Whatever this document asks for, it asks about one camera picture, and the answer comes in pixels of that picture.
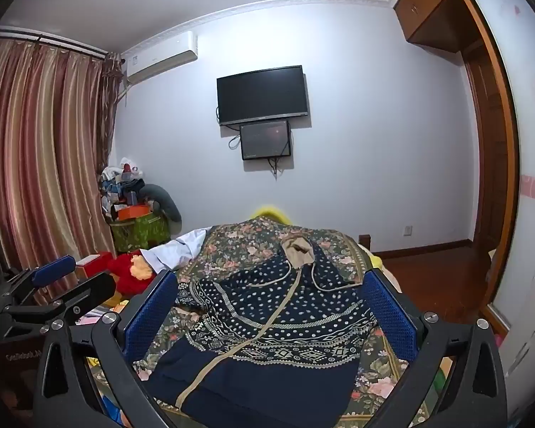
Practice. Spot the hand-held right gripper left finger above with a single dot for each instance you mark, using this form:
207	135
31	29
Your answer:
151	316

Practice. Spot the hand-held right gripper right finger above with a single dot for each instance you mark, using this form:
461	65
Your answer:
390	316

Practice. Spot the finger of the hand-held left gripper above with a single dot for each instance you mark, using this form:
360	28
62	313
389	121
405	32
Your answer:
53	271
89	292

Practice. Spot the navy patterned hooded coat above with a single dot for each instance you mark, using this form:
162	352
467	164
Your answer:
272	303

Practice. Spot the red white box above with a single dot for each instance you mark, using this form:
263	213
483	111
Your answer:
93	264

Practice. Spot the red plush toy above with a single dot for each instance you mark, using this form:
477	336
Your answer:
125	272

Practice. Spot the white cloth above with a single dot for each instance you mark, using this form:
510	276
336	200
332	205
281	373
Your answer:
174	249

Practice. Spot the orange box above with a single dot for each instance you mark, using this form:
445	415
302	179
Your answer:
133	212

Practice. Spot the grey pillow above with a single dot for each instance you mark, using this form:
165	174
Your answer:
160	194

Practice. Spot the floral blanket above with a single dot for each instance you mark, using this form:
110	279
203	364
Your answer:
245	236

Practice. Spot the striped pink curtain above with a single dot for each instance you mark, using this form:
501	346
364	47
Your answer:
35	142

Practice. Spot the yellow bed sheet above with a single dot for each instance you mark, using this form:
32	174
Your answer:
269	212

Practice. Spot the brown wooden door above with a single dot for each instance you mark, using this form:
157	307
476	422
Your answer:
486	142

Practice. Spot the small black monitor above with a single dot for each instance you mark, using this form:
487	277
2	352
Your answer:
265	140

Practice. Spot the white air conditioner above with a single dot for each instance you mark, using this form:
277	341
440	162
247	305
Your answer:
160	58

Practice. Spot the wooden overhead cabinet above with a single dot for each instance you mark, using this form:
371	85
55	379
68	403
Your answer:
428	4

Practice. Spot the curtain rail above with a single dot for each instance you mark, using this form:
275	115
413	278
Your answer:
49	42

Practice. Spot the black wall television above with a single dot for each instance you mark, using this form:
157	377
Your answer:
263	96

